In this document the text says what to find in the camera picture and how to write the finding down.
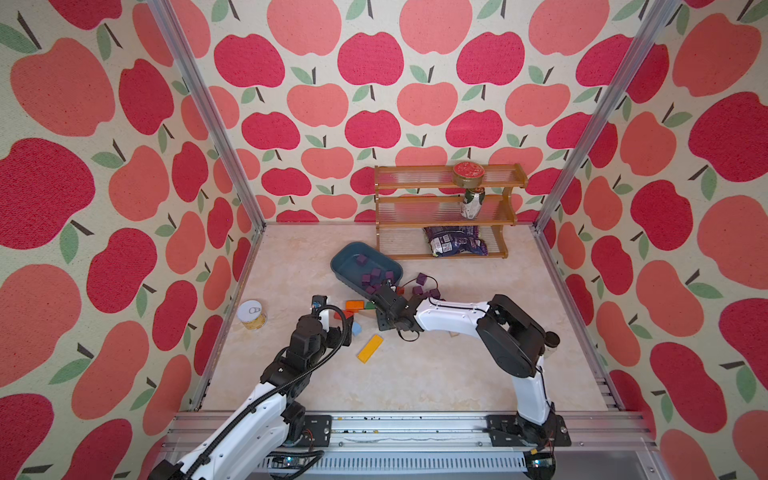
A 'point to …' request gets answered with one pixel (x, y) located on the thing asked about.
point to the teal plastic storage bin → (363, 269)
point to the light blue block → (356, 328)
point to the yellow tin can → (251, 314)
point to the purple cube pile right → (435, 293)
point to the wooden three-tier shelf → (421, 212)
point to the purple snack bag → (455, 240)
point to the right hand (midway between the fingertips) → (385, 320)
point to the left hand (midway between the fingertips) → (338, 320)
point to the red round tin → (468, 174)
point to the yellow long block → (369, 350)
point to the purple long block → (362, 260)
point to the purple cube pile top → (417, 290)
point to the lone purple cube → (421, 279)
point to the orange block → (355, 305)
